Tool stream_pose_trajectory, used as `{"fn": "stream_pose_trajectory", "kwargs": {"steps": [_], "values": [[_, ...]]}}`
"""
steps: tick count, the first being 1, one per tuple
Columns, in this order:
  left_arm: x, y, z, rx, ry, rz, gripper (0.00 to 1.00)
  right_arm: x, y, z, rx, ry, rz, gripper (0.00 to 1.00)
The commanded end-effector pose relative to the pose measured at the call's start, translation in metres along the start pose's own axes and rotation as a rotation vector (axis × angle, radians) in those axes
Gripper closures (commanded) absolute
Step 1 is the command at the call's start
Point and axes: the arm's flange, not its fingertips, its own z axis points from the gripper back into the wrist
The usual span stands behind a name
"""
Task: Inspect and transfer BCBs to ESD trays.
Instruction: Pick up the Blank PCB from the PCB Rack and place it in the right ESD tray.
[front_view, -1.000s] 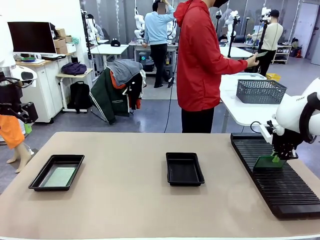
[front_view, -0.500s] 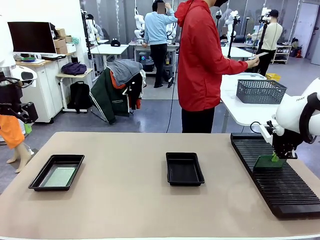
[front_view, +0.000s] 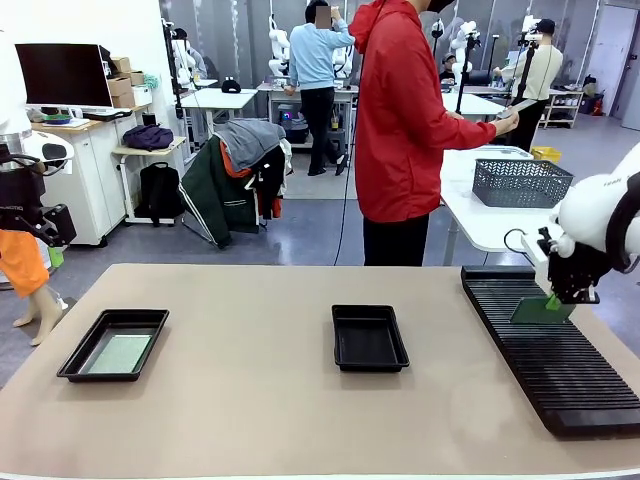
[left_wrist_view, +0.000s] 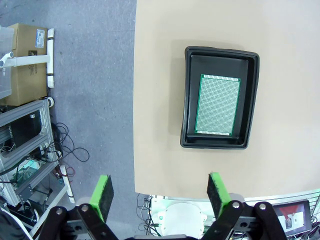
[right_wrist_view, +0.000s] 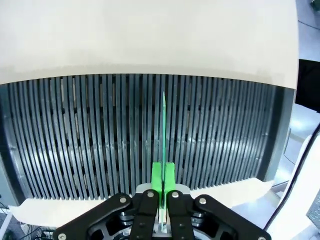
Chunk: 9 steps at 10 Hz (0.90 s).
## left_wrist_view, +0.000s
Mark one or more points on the white metal stand base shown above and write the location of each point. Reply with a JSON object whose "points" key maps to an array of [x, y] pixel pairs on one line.
{"points": [[51, 60]]}

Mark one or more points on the black plastic ESD tray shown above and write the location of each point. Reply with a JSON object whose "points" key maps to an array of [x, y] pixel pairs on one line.
{"points": [[247, 100]]}

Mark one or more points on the small display screen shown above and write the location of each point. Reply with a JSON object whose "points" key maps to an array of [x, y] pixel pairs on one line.
{"points": [[292, 217]]}

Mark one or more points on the large brown cardboard box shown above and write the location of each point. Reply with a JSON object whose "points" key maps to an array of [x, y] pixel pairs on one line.
{"points": [[25, 75]]}

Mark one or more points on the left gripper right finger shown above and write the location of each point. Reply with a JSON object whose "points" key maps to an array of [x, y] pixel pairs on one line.
{"points": [[218, 195]]}

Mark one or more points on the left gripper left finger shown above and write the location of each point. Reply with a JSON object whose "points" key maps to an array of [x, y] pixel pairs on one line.
{"points": [[101, 197]]}

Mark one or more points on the green perforated circuit board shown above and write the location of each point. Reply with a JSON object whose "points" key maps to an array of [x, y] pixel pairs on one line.
{"points": [[217, 105]]}

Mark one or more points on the aluminium profile equipment rack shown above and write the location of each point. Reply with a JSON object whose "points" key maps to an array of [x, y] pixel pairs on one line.
{"points": [[25, 117]]}

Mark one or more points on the translucent plastic container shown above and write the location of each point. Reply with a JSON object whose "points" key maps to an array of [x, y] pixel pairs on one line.
{"points": [[5, 85]]}

